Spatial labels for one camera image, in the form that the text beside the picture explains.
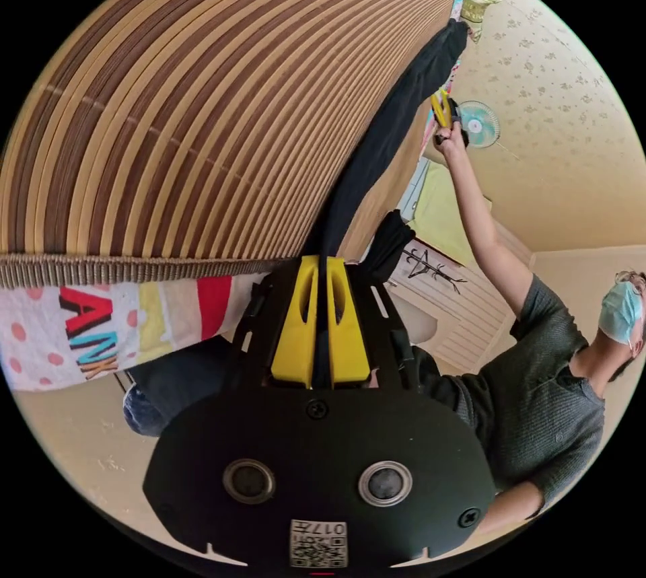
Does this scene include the person's body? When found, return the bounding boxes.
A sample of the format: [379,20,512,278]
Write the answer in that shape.
[122,268,646,521]

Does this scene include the green printed pillow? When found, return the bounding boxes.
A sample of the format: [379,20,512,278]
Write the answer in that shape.
[462,0,503,43]

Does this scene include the black coat stand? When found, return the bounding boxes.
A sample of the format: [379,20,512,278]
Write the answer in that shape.
[402,246,468,295]

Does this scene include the light blue fan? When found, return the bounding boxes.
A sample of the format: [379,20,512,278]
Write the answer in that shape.
[456,100,501,150]

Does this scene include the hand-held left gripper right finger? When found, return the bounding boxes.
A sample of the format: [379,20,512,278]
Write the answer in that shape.
[326,256,370,386]

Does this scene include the person's right forearm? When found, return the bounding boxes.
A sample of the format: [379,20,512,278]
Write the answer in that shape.
[441,146,537,324]

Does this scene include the black pants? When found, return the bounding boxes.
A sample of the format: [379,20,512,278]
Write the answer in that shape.
[297,18,470,387]

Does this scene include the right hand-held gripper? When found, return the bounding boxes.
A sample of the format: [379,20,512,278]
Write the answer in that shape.
[430,87,471,149]

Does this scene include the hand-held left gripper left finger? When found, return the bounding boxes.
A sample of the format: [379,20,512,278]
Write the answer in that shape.
[270,256,320,386]

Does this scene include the person's left forearm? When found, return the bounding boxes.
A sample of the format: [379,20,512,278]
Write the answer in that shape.
[474,479,547,536]

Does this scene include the person's right hand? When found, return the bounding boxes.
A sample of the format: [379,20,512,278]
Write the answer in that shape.
[433,125,468,161]

